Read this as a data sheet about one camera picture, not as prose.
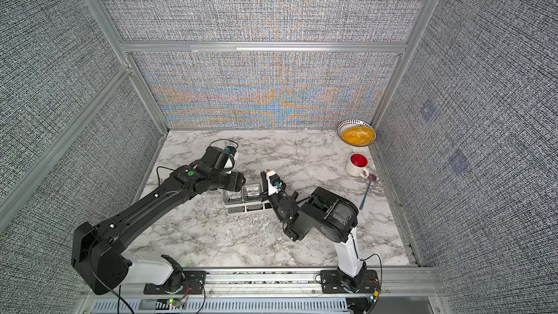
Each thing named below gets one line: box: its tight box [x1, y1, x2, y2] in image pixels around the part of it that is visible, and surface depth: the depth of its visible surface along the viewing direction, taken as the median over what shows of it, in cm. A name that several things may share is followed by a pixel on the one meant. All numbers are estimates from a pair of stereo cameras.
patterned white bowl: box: [337, 119, 377, 148], surface depth 112 cm
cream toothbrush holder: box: [222, 199, 274, 216], surface depth 91 cm
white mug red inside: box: [346, 152, 370, 179], surface depth 99 cm
